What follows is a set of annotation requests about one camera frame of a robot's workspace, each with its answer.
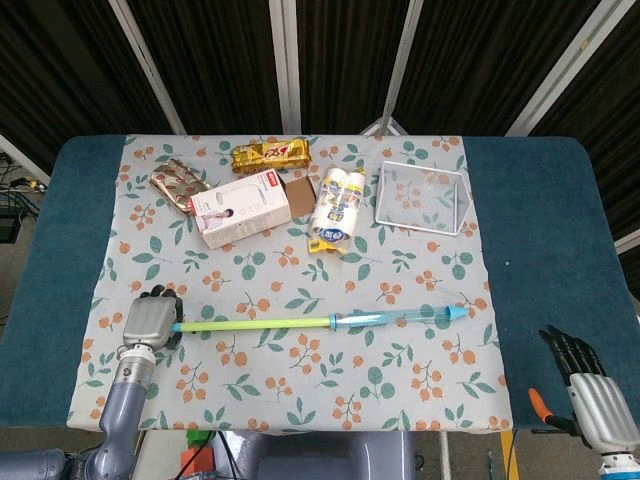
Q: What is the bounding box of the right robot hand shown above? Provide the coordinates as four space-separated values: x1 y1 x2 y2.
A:
528 324 640 457

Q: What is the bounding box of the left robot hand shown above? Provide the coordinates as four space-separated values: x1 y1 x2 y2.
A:
122 284 185 351

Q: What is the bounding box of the blue and green water gun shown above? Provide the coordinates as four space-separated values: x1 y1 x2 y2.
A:
172 304 471 335

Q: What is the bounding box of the white lamp carton box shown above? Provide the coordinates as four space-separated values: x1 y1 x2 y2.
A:
189 168 317 250

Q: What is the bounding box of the gold packet with red print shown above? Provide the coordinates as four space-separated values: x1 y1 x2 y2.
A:
149 157 214 216

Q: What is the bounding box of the orange and green block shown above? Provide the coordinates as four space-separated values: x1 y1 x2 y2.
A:
181 429 217 476

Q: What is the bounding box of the floral fruit-print tablecloth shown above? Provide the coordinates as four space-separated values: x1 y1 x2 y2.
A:
67 133 515 432

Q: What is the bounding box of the teal table cover cloth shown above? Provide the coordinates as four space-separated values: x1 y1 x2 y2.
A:
0 134 640 431

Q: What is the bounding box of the gold snack package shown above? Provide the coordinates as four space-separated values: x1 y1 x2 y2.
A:
230 138 312 175

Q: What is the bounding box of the plastic-wrapped white roll pack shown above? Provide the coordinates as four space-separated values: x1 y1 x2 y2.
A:
306 166 366 257

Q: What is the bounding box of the grey robot torso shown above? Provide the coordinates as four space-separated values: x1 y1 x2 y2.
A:
239 430 416 480

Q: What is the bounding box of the white partition frame post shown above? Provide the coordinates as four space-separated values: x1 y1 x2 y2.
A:
0 133 51 187
359 0 426 137
613 232 640 256
268 0 303 136
107 0 187 136
505 0 640 137

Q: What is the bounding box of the bundle of floor cables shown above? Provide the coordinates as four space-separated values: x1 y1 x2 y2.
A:
0 149 49 244

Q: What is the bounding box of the white wire mesh rack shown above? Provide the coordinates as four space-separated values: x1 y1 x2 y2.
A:
374 160 474 235

